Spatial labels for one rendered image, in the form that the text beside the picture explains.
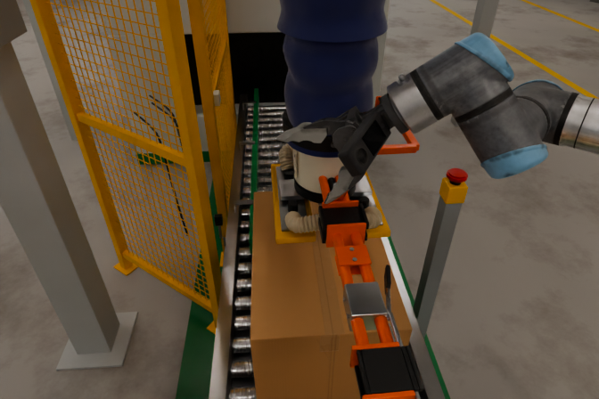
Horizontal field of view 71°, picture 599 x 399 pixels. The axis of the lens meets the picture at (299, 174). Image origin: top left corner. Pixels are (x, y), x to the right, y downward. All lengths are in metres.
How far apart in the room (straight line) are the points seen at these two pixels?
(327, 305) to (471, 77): 0.71
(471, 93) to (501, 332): 1.92
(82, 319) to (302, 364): 1.25
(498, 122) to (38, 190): 1.48
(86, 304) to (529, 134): 1.84
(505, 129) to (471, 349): 1.78
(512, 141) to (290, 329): 0.69
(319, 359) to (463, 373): 1.19
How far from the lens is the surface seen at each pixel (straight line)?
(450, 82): 0.67
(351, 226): 0.88
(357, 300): 0.76
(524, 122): 0.70
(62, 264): 1.94
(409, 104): 0.67
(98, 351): 2.37
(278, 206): 1.14
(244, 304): 1.68
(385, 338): 0.73
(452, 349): 2.33
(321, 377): 1.25
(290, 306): 1.14
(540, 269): 2.89
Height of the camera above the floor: 1.85
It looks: 34 degrees down
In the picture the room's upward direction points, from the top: straight up
